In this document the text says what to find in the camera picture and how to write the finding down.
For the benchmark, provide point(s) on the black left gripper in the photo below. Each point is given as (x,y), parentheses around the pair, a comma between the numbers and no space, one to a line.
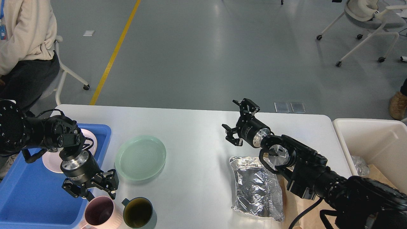
(80,168)

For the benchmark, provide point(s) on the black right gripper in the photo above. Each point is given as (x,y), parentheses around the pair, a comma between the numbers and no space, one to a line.
(250,129)

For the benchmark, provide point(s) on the pink ceramic mug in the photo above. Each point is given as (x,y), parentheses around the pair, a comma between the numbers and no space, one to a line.
(101,213)

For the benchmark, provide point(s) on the dark green ceramic mug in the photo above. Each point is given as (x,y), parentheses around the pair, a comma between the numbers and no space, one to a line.
(139,213)

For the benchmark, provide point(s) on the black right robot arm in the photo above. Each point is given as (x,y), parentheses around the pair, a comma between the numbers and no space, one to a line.
(357,202)

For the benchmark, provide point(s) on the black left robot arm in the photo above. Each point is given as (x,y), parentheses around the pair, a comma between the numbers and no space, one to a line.
(34,136)

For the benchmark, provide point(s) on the left floor socket plate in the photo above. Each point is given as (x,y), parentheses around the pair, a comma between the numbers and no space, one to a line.
(282,107)

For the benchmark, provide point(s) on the floor socket plate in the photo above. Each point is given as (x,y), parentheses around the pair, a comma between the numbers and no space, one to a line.
(298,107)
(282,107)

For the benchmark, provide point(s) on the pink ceramic plate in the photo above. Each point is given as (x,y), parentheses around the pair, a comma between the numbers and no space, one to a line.
(52,160)

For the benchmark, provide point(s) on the green ceramic plate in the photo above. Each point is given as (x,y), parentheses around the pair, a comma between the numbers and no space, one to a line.
(140,158)

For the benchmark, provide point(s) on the right floor socket plate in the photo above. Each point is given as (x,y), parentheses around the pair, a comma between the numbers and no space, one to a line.
(298,107)

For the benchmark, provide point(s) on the blue plastic tray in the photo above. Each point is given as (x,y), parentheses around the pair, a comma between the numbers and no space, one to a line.
(32,198)

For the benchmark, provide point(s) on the silver foil bag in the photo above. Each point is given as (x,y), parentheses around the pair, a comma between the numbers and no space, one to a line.
(257,190)

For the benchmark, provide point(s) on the person in cream sweater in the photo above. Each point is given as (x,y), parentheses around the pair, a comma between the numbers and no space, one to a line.
(28,60)

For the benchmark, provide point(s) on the white plastic bin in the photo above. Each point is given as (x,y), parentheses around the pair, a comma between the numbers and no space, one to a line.
(380,142)

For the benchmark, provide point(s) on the white chair near person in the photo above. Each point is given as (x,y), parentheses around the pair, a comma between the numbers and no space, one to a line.
(58,83)

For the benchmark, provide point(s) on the brown boot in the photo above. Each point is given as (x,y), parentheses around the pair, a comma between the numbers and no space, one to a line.
(397,106)

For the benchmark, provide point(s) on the white office chair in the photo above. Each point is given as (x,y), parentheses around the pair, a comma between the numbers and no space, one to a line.
(374,18)

